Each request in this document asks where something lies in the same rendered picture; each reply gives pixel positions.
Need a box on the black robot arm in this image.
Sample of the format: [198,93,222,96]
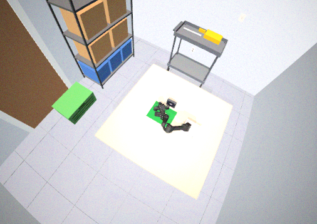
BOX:
[154,104,192,133]

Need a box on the green circuit board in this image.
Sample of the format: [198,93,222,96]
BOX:
[146,101,177,127]

